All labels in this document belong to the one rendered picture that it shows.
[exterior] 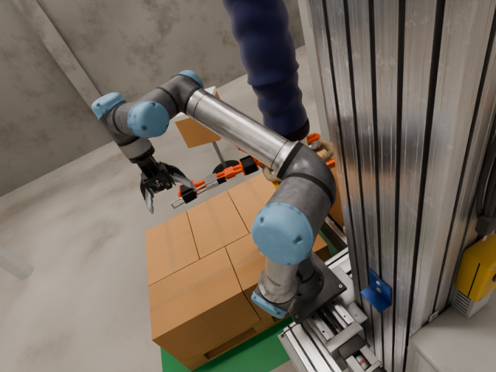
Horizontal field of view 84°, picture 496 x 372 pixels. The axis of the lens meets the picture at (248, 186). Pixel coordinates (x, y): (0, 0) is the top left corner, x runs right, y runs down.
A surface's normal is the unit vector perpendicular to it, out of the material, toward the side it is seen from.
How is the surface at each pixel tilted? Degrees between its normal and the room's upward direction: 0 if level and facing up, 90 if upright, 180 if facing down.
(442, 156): 90
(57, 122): 90
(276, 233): 83
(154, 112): 90
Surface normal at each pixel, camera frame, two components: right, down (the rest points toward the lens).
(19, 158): 0.42, 0.47
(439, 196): -0.85, 0.50
